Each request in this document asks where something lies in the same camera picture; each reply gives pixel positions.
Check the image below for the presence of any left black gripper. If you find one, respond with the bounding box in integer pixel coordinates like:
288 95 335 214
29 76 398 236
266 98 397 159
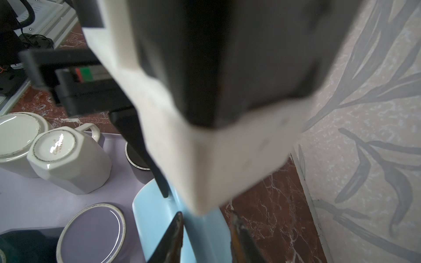
19 49 169 198

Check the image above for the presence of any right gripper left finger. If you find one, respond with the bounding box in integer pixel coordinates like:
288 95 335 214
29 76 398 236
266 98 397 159
147 211 184 263

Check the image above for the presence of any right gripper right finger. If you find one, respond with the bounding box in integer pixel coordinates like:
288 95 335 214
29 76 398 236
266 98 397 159
230 211 266 263

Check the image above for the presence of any light blue mug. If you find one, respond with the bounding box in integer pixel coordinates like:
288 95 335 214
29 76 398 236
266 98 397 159
132 179 232 263

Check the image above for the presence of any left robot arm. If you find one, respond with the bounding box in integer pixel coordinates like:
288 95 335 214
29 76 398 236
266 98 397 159
1 1 169 198

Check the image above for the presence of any black enamel mug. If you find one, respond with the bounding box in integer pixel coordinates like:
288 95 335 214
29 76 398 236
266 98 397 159
125 142 154 184

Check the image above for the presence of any white faceted mug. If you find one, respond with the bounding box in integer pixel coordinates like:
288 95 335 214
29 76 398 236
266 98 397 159
27 123 112 195

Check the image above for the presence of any lavender mug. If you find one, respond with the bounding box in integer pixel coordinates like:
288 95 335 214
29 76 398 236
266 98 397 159
56 203 127 263

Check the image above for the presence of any cream round mug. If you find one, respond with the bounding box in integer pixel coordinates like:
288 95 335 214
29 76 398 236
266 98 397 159
1 112 52 178

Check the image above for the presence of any dark green mug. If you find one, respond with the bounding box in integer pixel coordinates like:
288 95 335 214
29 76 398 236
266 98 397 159
1 227 63 263

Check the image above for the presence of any lavender plastic tray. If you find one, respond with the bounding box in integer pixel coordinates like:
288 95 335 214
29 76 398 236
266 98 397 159
1 133 145 263

